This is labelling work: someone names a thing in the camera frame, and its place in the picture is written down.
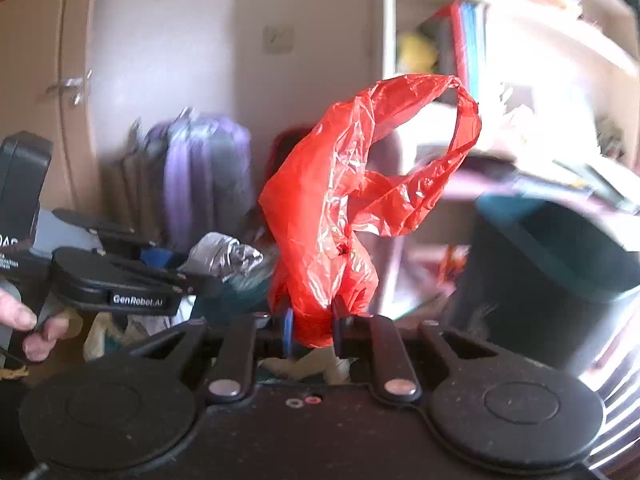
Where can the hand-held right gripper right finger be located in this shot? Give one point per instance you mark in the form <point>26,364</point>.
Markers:
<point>350,332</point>

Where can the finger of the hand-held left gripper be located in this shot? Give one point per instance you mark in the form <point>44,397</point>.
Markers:
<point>190,280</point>
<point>156,257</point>

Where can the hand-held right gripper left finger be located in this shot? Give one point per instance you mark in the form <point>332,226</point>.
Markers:
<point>288,332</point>

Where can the silver foil wrapper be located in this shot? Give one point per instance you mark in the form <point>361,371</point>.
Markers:
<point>225,255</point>

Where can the orange-red plastic bag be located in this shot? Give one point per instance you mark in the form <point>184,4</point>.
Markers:
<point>320,200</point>

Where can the dark teal deer-print bin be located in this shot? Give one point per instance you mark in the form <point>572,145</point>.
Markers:
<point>540,285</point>

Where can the person's left hand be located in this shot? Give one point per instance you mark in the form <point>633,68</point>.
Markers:
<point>20,312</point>

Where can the purple grey backpack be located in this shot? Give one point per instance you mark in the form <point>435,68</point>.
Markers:
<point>200,175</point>

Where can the red black backpack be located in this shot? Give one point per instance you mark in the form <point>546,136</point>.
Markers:
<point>285,149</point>

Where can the light wooden door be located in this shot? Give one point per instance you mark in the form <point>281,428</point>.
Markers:
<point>50,35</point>

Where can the yellow green plush toy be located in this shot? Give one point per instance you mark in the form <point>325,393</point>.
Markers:
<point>417,52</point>

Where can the row of red blue books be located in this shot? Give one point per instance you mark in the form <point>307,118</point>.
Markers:
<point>465,45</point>

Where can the white desk shelf unit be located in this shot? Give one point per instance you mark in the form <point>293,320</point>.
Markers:
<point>525,35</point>

